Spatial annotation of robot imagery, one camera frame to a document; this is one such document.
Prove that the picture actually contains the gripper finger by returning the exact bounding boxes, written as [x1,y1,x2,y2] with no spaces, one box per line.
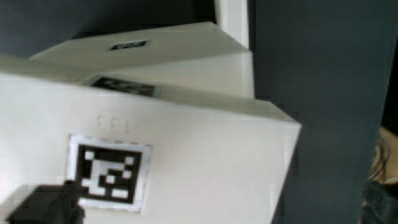
[6,181,86,224]

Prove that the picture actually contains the white cabinet top block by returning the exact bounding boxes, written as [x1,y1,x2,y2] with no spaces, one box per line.
[0,74,301,224]

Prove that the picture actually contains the white cabinet body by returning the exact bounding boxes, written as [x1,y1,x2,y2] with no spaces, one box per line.
[0,21,299,123]

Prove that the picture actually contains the white U-shaped table frame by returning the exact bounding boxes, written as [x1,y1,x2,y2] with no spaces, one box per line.
[214,0,250,46]

